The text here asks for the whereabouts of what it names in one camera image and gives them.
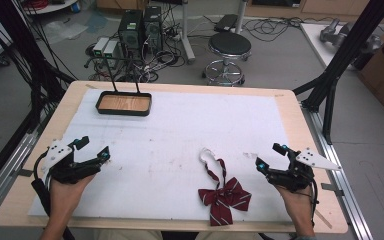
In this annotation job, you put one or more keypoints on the person's right leg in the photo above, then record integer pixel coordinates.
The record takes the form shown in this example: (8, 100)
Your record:
(228, 236)

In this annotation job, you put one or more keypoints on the flat black device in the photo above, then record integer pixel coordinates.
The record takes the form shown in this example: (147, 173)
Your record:
(226, 22)

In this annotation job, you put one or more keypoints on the round white table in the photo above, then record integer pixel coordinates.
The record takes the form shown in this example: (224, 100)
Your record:
(51, 6)

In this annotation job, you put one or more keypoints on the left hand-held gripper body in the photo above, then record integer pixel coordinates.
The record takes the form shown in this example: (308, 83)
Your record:
(57, 154)

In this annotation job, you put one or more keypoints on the person's left leg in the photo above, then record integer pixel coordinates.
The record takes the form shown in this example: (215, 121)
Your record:
(130, 235)

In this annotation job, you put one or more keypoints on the person's leg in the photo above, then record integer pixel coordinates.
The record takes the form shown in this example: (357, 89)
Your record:
(228, 236)
(130, 235)

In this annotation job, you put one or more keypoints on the black round stool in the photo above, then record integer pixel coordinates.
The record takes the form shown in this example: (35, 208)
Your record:
(230, 45)

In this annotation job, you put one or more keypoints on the aluminium rail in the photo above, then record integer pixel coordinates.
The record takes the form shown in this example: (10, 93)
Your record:
(343, 186)
(10, 166)

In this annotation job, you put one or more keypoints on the dark red striped bow tie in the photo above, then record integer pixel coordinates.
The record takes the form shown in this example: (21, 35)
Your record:
(225, 198)

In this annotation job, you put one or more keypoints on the person's right hand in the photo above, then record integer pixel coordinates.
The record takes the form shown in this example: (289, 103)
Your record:
(295, 201)

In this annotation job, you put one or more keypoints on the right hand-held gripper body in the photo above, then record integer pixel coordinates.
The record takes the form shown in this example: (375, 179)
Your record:
(296, 173)

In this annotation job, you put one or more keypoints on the grey desk leg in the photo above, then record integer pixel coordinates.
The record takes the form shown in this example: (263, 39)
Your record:
(241, 15)
(187, 36)

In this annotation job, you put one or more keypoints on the small white box device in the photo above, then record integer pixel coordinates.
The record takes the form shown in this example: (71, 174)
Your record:
(110, 50)
(99, 46)

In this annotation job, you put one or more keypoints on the white board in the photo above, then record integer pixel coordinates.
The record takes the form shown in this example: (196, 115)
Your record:
(315, 40)

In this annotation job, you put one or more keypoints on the person's left hand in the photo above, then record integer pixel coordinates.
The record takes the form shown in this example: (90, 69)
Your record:
(66, 196)

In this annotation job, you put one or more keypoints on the black metal frame post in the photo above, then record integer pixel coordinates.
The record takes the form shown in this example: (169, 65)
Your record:
(23, 43)
(346, 50)

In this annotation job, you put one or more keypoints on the grey machine part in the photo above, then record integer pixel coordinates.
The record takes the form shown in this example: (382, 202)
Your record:
(343, 33)

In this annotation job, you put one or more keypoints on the white foam mat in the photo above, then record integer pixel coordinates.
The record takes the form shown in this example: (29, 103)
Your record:
(166, 133)

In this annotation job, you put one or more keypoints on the clear plastic sheet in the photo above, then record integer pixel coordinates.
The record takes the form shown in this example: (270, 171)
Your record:
(63, 30)

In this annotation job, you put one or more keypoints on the black tray with wooden bottom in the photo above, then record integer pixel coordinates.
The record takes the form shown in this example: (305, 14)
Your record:
(124, 103)

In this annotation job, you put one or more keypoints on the black computer tower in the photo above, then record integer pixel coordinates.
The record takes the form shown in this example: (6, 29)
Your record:
(130, 30)
(152, 28)

